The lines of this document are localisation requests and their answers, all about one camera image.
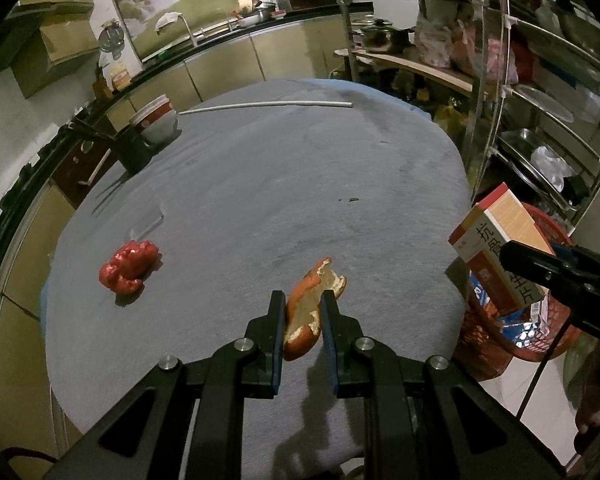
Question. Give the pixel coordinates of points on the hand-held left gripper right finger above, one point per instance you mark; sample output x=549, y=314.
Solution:
x=329, y=345

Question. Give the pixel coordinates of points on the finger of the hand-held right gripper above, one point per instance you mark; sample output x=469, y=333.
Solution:
x=530, y=260
x=572, y=252

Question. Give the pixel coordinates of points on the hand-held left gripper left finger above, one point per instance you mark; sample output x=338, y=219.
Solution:
x=278, y=340

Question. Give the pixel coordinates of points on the torn bread piece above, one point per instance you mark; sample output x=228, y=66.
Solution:
x=305, y=310

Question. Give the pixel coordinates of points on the orange and white medicine box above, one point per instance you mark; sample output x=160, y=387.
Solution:
x=500, y=230

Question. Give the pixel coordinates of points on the red plastic basket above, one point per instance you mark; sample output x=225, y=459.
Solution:
x=480, y=345

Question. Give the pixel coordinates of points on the blue plastic bag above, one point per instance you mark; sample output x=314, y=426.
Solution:
x=517, y=334

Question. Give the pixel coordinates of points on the crumpled white plastic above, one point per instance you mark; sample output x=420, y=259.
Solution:
x=552, y=165

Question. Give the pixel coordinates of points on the person's foot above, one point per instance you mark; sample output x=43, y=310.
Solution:
x=592, y=410

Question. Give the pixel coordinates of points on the steel tray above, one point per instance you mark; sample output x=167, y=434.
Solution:
x=517, y=142

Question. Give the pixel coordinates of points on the small dark scrap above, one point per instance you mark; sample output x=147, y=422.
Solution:
x=350, y=200

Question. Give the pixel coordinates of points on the steel plate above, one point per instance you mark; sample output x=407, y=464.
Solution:
x=542, y=102

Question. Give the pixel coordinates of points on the grey table cloth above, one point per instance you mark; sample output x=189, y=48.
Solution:
x=280, y=185

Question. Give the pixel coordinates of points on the crumpled red plastic wrapper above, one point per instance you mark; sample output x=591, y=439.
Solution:
x=127, y=267

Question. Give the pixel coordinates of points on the clear plastic wrapper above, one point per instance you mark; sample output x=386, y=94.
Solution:
x=147, y=222

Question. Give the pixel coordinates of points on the red plastic bag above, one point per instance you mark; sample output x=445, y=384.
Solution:
x=495, y=55

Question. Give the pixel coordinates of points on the wooden shelf board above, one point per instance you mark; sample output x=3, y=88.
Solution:
x=420, y=67

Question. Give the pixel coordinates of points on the long white tube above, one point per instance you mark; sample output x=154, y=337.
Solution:
x=260, y=105

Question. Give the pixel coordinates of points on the plain white bowl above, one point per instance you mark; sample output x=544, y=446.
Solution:
x=162, y=131

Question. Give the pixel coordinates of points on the white plastic bag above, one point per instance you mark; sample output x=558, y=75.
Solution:
x=435, y=37

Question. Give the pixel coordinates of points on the steel pot with lid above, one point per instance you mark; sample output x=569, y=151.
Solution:
x=382, y=37

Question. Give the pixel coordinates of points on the yellow packet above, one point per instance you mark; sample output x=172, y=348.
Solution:
x=119, y=75

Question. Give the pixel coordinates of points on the metal faucet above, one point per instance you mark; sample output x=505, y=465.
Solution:
x=191, y=32

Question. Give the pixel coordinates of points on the small white bowl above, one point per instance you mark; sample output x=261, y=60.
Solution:
x=248, y=21

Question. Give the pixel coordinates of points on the small red bowl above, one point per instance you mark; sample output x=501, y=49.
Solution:
x=278, y=14

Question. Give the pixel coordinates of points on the small metal pot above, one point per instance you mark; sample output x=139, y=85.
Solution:
x=265, y=12

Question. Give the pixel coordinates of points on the printed cup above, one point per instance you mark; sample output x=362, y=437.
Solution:
x=245, y=6

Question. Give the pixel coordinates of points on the white rag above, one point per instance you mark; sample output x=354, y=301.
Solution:
x=167, y=20

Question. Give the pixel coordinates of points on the hanging metal strainer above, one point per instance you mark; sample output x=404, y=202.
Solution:
x=111, y=36

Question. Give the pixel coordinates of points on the dark range hood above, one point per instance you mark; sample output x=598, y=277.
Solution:
x=50, y=8

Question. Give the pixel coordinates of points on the beige wall cabinet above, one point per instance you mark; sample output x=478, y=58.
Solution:
x=55, y=45

